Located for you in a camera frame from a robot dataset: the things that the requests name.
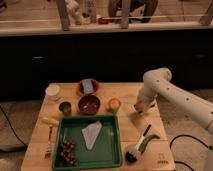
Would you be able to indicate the dark red grape bunch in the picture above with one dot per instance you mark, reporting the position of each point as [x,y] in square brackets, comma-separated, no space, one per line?
[66,148]

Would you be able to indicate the green plastic tray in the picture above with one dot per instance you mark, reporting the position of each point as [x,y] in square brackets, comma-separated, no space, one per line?
[96,141]

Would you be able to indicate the small dark metal cup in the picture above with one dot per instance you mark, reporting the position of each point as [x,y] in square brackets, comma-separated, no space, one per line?
[65,108]

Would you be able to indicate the white folded cloth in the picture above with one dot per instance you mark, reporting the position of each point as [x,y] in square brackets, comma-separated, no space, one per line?
[90,134]

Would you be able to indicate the yellow handled fork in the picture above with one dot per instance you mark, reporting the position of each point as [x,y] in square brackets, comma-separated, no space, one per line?
[51,122]

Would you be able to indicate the green vegetable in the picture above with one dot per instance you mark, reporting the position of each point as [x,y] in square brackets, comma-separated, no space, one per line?
[145,142]

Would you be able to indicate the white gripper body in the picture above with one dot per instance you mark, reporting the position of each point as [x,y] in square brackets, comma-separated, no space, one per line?
[143,101]

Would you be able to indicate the dark purple bowl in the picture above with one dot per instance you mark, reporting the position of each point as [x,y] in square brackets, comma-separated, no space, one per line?
[89,105]

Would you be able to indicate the white plastic cup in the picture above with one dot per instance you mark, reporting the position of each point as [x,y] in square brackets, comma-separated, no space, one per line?
[53,92]

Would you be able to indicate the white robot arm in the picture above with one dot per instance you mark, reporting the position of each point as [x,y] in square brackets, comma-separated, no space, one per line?
[158,81]

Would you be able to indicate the blue sponge block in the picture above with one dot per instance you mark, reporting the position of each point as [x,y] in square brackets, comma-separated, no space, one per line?
[87,86]

